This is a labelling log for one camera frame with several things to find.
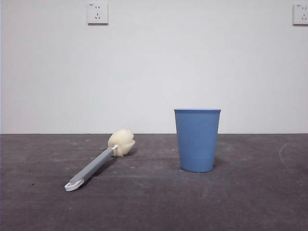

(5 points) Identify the grey-handled sponge cup brush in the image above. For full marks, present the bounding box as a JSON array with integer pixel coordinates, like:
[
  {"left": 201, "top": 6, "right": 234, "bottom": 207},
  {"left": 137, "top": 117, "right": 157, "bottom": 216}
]
[{"left": 64, "top": 129, "right": 136, "bottom": 193}]

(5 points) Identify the blue ribbed plastic cup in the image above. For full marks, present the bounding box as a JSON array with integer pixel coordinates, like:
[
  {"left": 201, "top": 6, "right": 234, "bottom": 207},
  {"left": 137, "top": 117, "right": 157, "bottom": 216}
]
[{"left": 174, "top": 108, "right": 222, "bottom": 173}]

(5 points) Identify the white wall socket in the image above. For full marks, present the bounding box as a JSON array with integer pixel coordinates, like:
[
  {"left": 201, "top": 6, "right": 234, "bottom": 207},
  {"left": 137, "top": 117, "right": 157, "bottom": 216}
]
[
  {"left": 293, "top": 3, "right": 308, "bottom": 26},
  {"left": 87, "top": 2, "right": 109, "bottom": 26}
]

